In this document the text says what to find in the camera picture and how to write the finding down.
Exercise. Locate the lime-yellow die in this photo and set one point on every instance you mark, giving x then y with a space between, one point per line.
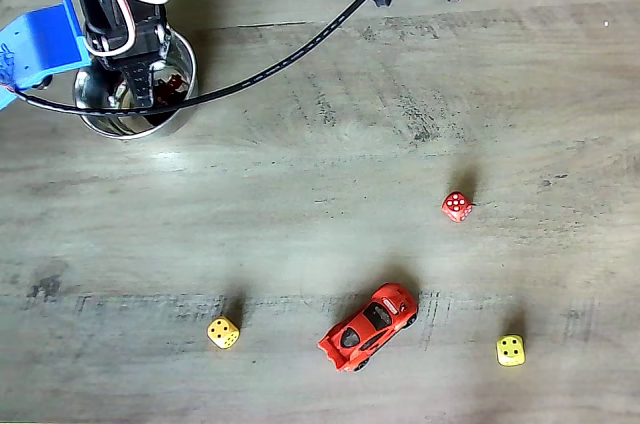
510 351

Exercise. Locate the red black lego figure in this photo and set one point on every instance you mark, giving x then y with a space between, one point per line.
172 86

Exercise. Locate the red die white pips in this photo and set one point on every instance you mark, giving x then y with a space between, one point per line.
456 206

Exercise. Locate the orange-yellow die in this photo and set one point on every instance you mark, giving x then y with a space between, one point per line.
223 334

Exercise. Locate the red toy car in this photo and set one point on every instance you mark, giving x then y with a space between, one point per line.
370 329

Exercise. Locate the black round camera module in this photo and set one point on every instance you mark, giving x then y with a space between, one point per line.
45 83

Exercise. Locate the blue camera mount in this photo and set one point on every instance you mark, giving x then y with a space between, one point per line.
45 39

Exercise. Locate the steel bowl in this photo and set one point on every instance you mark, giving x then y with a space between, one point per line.
150 130

